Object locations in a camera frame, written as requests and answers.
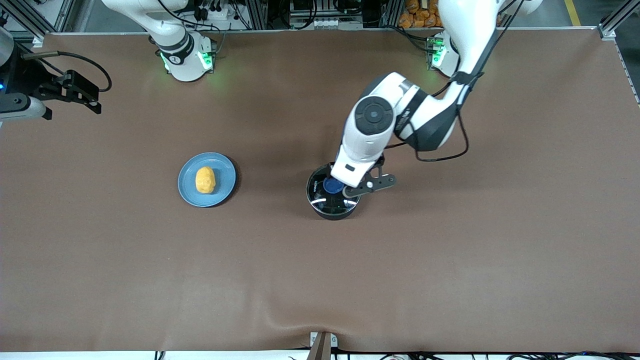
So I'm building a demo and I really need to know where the yellow peeled potato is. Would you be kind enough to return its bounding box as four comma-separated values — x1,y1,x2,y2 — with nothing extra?
195,166,217,195

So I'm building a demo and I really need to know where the white power strip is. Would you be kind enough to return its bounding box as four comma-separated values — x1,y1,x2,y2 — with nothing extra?
291,17,364,30

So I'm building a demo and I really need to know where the dark pot with blue handle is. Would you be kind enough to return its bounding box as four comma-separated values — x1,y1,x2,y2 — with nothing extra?
306,161,362,221

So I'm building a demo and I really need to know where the aluminium vertical frame profile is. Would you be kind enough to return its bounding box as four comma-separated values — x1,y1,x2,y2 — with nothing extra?
249,0,269,30

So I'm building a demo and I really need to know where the bag of orange items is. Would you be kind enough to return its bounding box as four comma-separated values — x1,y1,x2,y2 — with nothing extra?
398,0,444,29

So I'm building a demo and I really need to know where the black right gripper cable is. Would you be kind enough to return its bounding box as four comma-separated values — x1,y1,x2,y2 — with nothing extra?
22,49,112,93

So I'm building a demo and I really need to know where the aluminium frame corner profile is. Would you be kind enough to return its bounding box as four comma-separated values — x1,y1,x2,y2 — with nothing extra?
0,0,76,48
598,0,640,40

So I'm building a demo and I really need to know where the brown table mat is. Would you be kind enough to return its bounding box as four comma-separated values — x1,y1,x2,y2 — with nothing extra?
0,27,640,353

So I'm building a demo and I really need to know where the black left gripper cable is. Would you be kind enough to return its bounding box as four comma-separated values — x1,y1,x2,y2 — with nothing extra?
385,20,501,163

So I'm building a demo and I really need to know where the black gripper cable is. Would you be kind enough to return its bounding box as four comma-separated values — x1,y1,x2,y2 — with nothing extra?
385,20,501,163
22,49,112,93

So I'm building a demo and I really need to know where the blue round plate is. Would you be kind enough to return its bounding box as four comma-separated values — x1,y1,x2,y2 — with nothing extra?
177,152,237,208

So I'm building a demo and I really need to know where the aluminium profile post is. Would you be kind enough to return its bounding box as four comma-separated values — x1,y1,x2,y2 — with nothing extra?
310,331,339,360

